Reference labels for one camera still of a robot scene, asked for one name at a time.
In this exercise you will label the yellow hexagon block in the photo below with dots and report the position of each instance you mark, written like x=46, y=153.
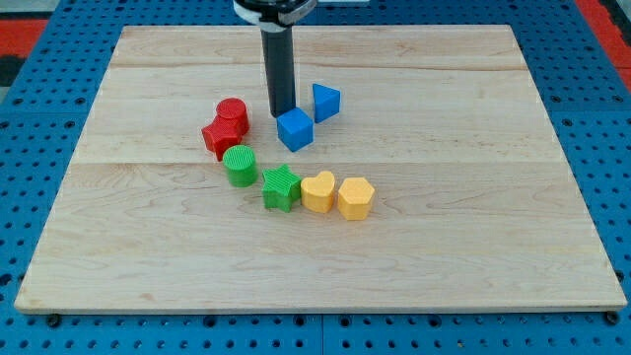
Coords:
x=355, y=198

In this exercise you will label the light wooden board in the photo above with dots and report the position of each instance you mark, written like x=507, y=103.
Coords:
x=476, y=209

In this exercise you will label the yellow heart block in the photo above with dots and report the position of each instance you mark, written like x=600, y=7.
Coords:
x=318, y=192

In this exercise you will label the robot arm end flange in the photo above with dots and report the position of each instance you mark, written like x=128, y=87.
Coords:
x=273, y=16

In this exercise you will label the blue triangle block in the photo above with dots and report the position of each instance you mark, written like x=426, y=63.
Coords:
x=326, y=102

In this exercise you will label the red star block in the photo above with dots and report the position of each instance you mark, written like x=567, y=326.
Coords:
x=222, y=134

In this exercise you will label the blue cube block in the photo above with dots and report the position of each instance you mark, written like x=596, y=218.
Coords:
x=295, y=129

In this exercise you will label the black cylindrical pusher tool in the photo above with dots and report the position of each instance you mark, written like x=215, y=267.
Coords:
x=278, y=55

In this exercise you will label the green cylinder block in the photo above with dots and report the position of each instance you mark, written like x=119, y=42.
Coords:
x=240, y=164

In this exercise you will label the red cylinder block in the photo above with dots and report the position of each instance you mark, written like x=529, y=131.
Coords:
x=234, y=111

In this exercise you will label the green star block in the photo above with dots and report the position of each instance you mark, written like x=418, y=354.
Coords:
x=281, y=188

